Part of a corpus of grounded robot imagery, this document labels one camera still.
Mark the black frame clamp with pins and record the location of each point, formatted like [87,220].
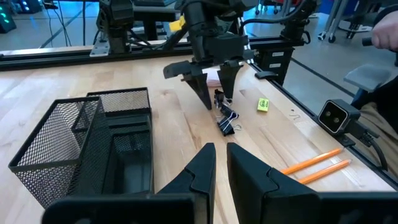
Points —
[265,74]

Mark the person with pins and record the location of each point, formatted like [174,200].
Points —
[382,140]

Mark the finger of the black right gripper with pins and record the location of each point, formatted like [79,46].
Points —
[228,77]
[199,85]

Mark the device with green lights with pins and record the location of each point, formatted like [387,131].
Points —
[6,21]

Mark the yellow-green eraser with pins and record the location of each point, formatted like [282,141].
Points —
[263,104]

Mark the person's hand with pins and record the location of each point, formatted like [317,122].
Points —
[387,31]

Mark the yellow tag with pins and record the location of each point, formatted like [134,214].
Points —
[177,24]

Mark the black mesh desk organizer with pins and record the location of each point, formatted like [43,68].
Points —
[46,130]

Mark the orange pencil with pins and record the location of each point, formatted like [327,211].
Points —
[325,171]
[311,161]

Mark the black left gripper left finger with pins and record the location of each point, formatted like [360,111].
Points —
[202,174]

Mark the grey chair armrest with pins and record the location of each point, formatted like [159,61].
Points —
[367,77]

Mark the black binder clip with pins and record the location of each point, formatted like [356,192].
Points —
[225,127]
[225,110]
[218,96]

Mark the device with blue lights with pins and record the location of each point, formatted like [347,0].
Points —
[29,6]

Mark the black table-level camera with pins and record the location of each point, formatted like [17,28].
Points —
[334,116]

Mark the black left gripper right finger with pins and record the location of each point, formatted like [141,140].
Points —
[248,186]

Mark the white cart legs with casters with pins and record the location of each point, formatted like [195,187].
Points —
[335,18]

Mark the black box with white labels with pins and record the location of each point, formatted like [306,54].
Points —
[264,62]

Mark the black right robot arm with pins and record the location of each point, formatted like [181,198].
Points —
[199,18]

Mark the pink sticky note pad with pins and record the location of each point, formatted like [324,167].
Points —
[213,79]

